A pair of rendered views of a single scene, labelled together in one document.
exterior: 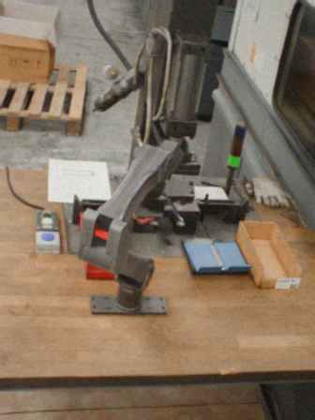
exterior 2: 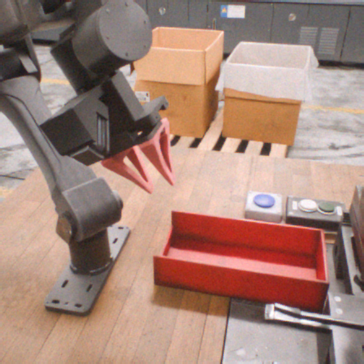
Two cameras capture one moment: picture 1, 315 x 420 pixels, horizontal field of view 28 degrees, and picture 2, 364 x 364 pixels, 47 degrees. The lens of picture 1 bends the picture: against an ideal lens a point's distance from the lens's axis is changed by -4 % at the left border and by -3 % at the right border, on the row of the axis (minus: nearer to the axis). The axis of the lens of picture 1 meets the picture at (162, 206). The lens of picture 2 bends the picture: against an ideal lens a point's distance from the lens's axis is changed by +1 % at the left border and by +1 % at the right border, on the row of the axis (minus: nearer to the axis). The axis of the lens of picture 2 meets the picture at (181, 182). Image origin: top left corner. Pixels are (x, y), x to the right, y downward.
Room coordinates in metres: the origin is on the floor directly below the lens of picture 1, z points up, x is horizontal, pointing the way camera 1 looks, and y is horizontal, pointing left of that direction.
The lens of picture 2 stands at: (1.67, -0.33, 1.38)
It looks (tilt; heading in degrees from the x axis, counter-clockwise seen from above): 32 degrees down; 118
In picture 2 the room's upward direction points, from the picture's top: straight up
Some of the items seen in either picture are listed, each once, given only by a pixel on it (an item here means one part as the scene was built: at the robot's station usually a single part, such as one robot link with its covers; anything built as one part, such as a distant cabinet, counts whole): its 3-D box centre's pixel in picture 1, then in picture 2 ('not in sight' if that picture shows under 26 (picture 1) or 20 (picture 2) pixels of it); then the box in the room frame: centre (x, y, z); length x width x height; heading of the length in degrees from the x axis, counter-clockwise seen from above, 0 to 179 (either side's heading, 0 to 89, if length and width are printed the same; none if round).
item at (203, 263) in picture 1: (203, 254); not in sight; (1.55, -0.14, 0.93); 0.15 x 0.07 x 0.03; 19
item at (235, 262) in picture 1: (232, 254); not in sight; (1.58, -0.23, 0.93); 0.15 x 0.07 x 0.03; 17
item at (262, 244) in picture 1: (267, 254); not in sight; (1.62, -0.34, 0.93); 0.25 x 0.13 x 0.08; 15
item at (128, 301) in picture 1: (129, 294); (89, 247); (1.31, 0.04, 0.94); 0.20 x 0.07 x 0.08; 105
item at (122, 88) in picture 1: (124, 86); not in sight; (1.97, 0.19, 1.25); 0.19 x 0.07 x 0.19; 105
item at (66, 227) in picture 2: (133, 272); (89, 215); (1.31, 0.04, 1.00); 0.09 x 0.06 x 0.06; 71
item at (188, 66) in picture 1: (183, 84); not in sight; (1.73, 0.00, 1.37); 0.11 x 0.09 x 0.30; 105
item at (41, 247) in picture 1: (47, 246); (262, 214); (1.51, 0.31, 0.90); 0.07 x 0.07 x 0.06; 15
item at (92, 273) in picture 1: (103, 245); (240, 256); (1.52, 0.14, 0.93); 0.25 x 0.12 x 0.06; 15
